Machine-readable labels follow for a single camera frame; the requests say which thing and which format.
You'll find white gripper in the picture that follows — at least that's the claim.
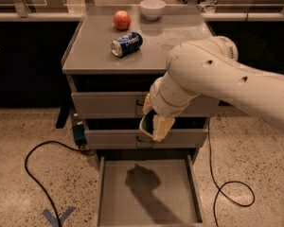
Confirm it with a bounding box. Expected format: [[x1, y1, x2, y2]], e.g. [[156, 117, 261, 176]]
[[143, 73, 200, 142]]

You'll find grey top drawer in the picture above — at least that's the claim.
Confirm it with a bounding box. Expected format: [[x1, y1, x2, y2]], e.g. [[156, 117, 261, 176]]
[[72, 92, 219, 119]]

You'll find black cable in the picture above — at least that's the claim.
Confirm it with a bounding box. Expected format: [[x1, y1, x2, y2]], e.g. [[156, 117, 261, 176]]
[[24, 140, 95, 227], [206, 123, 256, 227]]

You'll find white bowl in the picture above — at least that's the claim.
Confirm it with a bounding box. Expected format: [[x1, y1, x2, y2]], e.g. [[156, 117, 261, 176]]
[[139, 0, 166, 20]]

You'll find blue tape floor marker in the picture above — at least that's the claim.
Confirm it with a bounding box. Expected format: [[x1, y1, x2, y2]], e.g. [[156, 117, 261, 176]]
[[42, 205, 77, 227]]

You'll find blue power adapter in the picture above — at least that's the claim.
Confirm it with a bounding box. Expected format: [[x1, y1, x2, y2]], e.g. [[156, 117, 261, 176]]
[[72, 124, 87, 147]]

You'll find blue pepsi can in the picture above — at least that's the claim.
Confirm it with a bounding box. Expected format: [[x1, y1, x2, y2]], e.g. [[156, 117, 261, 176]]
[[111, 32, 143, 58]]

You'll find grey drawer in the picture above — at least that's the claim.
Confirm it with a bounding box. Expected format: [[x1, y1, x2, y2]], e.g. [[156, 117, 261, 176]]
[[72, 92, 219, 119], [94, 154, 206, 227], [85, 129, 207, 149]]

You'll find dark lab bench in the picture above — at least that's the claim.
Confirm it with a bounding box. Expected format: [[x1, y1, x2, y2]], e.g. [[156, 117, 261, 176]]
[[0, 21, 79, 108]]

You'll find dark green yellow sponge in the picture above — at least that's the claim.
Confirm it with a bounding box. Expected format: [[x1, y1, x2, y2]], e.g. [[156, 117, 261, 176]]
[[139, 110, 155, 138]]

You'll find black cable on left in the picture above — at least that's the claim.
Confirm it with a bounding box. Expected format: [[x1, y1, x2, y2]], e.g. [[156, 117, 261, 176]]
[[24, 140, 95, 227]]

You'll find grey drawer cabinet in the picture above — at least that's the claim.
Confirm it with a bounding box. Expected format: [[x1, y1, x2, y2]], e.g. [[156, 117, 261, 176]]
[[62, 6, 218, 155]]

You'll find black cable on right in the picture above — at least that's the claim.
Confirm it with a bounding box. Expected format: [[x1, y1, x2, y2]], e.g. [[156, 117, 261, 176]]
[[206, 123, 256, 227]]

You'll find orange red apple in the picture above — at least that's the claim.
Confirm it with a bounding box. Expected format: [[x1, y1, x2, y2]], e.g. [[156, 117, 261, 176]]
[[114, 10, 132, 30]]

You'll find grey bottom drawer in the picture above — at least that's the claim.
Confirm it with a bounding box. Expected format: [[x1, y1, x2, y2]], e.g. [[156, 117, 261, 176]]
[[94, 154, 206, 227]]

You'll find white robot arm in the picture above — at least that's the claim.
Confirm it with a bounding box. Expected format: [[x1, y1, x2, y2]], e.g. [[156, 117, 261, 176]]
[[140, 36, 284, 141]]

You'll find grey middle drawer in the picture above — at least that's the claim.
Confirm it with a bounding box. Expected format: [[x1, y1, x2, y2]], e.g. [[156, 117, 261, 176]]
[[85, 129, 207, 149]]

